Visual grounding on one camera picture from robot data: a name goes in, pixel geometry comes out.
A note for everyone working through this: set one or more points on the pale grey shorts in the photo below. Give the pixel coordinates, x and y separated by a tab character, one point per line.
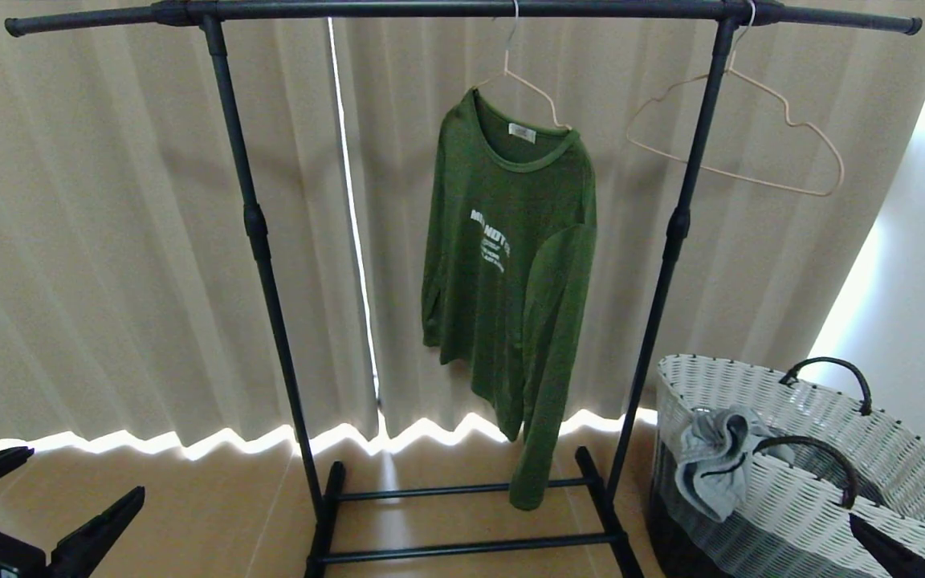
711	474

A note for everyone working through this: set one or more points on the green sleeveless top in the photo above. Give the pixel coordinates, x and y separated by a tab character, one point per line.
511	321

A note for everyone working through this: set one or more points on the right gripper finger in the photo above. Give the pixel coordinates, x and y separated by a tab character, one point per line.
888	554

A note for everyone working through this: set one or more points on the black clothes rack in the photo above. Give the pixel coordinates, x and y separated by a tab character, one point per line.
430	9

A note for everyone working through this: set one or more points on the white laundry basket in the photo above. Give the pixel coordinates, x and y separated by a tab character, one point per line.
800	514

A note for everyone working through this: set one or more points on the beige curtain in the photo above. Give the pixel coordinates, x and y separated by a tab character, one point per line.
109	241

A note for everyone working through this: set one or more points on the pink clothes hanger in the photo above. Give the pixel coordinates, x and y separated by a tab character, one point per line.
838	156
539	92

